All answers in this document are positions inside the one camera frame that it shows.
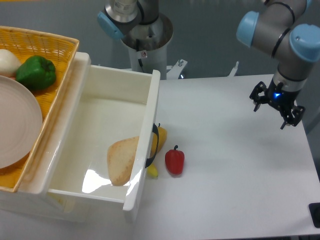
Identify pink plate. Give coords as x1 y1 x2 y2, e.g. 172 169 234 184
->
0 76 43 168

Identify white onion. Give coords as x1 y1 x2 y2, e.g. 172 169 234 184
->
0 49 22 78

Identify red bell pepper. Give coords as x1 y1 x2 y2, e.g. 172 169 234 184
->
165 145 185 175

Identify black drawer handle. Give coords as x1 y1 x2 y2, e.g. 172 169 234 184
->
144 123 160 169

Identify yellow bell pepper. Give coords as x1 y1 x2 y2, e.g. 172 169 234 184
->
150 123 168 157

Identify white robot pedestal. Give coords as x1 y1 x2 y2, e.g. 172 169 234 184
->
121 13 188 80

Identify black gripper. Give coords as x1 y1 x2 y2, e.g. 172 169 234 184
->
249 81 306 130

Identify triangle bread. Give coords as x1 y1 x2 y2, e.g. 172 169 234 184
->
107 136 139 186

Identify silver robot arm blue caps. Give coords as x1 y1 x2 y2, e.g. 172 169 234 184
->
97 0 320 126

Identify green bell pepper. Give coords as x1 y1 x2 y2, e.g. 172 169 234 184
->
15 55 57 91

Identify yellow woven basket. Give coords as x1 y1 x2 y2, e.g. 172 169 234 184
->
0 26 80 193

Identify white drawer cabinet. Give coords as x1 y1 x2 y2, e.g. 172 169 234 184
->
0 52 91 222

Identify black object at table edge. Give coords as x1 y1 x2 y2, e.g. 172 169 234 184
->
308 202 320 229

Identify upper white drawer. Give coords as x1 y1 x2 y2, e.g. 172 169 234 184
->
49 65 160 223

